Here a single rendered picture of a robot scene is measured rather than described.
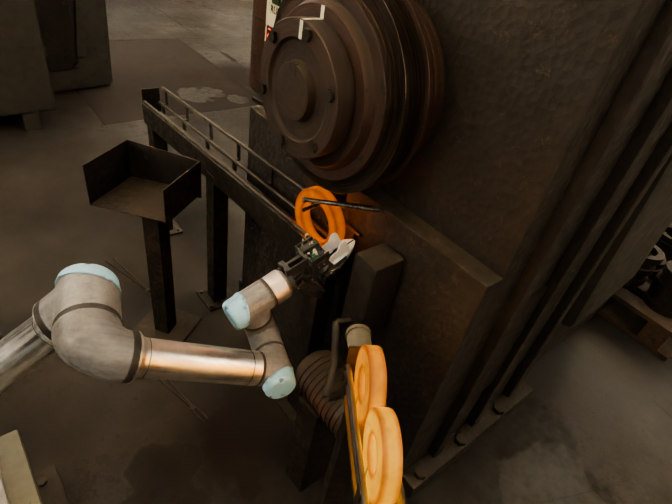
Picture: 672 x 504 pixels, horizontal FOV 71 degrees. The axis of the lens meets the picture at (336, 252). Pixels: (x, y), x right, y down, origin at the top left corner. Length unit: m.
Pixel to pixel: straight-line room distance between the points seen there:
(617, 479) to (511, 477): 0.40
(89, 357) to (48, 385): 0.99
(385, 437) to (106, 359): 0.49
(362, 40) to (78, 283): 0.70
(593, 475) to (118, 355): 1.63
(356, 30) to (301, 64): 0.13
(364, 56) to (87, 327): 0.69
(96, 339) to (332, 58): 0.65
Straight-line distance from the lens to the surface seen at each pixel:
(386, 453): 0.80
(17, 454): 1.42
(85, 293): 0.98
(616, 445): 2.16
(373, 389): 0.89
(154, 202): 1.58
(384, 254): 1.12
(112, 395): 1.83
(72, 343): 0.93
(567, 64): 0.91
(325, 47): 0.94
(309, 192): 1.25
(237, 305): 1.07
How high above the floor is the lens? 1.46
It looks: 38 degrees down
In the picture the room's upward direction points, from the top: 11 degrees clockwise
